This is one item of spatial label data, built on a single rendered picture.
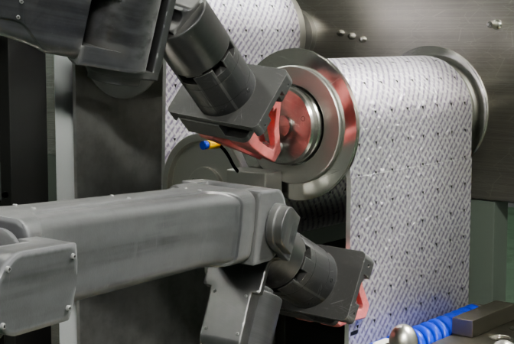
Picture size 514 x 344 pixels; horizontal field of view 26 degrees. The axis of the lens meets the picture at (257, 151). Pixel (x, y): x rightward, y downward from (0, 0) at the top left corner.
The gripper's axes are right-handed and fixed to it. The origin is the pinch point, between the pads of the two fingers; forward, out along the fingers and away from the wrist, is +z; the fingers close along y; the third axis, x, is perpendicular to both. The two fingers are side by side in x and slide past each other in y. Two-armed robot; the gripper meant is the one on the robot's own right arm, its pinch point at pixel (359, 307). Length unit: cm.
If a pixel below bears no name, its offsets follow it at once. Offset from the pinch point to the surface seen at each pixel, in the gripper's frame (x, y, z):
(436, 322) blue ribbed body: 2.3, 2.4, 11.0
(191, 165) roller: 10.0, -20.2, -7.6
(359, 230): 6.6, 0.2, -4.0
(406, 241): 8.6, 0.3, 4.6
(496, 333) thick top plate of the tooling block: 3.1, 7.4, 14.6
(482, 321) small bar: 3.8, 6.4, 13.0
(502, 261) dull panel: 15.0, -1.5, 29.5
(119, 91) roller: 16.7, -31.5, -10.7
